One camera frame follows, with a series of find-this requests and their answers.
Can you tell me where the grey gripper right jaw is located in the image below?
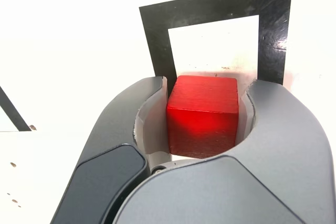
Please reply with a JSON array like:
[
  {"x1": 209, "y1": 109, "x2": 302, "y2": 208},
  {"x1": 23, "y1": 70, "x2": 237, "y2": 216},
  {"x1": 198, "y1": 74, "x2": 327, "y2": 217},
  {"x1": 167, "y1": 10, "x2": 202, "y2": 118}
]
[{"x1": 112, "y1": 78, "x2": 336, "y2": 224}]

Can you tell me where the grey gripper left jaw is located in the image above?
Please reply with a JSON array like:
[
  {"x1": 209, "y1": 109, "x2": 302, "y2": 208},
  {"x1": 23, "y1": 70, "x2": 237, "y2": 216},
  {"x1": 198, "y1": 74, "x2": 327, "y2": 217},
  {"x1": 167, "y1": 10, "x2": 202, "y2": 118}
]
[{"x1": 50, "y1": 76, "x2": 174, "y2": 224}]

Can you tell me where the red cube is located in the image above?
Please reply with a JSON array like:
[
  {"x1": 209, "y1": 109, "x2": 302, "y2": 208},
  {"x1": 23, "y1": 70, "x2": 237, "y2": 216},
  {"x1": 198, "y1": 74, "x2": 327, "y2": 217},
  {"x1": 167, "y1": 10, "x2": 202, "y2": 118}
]
[{"x1": 165, "y1": 74, "x2": 240, "y2": 159}]

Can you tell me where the black tape square outline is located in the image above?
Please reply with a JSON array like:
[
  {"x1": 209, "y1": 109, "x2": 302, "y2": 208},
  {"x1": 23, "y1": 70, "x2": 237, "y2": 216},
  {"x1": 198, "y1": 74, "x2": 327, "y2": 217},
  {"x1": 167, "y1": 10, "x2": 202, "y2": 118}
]
[{"x1": 138, "y1": 0, "x2": 294, "y2": 86}]

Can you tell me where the black tape strip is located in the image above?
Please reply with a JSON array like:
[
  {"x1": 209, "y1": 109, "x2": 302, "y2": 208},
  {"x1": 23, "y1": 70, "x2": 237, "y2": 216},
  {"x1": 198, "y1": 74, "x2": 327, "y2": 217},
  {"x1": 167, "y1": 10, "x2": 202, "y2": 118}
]
[{"x1": 0, "y1": 86, "x2": 33, "y2": 132}]

